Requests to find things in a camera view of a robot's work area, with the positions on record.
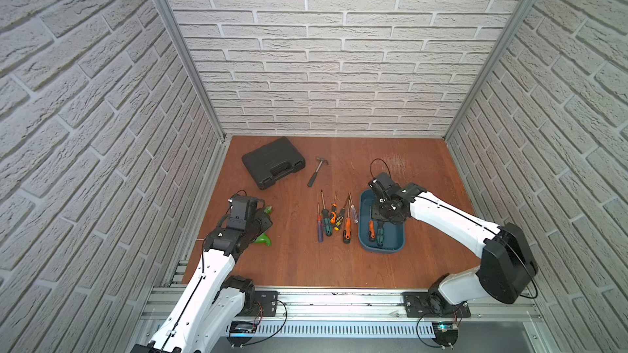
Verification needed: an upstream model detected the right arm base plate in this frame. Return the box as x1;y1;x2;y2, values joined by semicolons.
402;291;471;319

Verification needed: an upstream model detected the clear handle screwdriver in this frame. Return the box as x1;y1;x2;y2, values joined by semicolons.
348;194;358;224

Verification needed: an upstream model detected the short orange black screwdriver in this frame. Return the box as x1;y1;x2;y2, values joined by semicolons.
330;201;338;227

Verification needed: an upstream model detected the black plastic tool case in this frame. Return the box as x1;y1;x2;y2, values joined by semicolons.
241;137;306;191

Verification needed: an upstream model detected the left controller board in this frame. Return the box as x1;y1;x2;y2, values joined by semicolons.
227;322;258;348

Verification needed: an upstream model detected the black yellow screwdriver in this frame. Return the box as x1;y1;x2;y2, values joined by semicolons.
333;194;350;231

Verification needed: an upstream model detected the purple slim screwdriver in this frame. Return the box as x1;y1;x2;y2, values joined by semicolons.
317;202;324;243

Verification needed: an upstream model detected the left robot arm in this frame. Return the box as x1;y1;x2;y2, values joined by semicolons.
131;194;272;352

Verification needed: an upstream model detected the lower green plastic faucet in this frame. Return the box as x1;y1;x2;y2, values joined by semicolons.
255;233;271;247

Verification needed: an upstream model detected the large orange black screwdriver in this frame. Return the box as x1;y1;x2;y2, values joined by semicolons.
343;197;351;244

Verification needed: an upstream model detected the green black screwdriver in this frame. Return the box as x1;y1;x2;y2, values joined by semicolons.
375;221;384;248
321;191;333;236

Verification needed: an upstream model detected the aluminium front rail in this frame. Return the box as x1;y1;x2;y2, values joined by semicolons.
139;286;546;325

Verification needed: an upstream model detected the small claw hammer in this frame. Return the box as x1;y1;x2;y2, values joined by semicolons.
307;157;329;188

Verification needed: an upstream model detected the small orange black screwdriver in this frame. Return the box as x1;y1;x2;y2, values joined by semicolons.
368;221;376;242

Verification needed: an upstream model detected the right controller board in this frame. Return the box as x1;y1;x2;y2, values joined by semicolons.
432;323;459;349

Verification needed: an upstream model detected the teal storage tray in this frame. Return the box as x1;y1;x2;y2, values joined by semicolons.
358;190;406;254

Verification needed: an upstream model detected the controller board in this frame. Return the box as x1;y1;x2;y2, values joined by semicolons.
227;322;258;348
432;323;459;349

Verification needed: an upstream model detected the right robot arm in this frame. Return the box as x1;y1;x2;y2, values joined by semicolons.
369;173;538;315

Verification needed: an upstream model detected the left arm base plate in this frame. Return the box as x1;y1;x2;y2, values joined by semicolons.
237;290;279;318

